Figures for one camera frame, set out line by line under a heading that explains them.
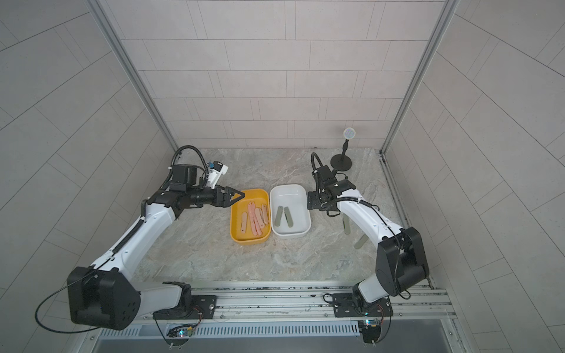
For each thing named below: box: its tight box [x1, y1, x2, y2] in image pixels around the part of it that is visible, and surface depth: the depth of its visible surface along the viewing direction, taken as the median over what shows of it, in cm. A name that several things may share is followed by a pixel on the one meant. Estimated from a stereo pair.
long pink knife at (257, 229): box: [247, 201, 263, 236], surface depth 92 cm
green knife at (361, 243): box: [353, 233, 370, 250], surface depth 88 cm
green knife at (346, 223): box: [342, 213, 351, 235], surface depth 92 cm
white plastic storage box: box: [269, 183, 312, 239], surface depth 96 cm
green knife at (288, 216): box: [283, 206, 294, 228], surface depth 93 cm
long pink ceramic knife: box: [247, 201, 258, 237], surface depth 93 cm
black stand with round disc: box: [330, 127, 357, 173], surface depth 110 cm
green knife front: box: [274, 205, 284, 227], surface depth 95 cm
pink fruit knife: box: [241, 211, 248, 234], surface depth 92 cm
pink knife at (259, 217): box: [254, 207, 265, 229], surface depth 93 cm
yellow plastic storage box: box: [230, 188, 272, 246], surface depth 91 cm
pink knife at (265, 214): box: [261, 203, 269, 224], surface depth 93 cm
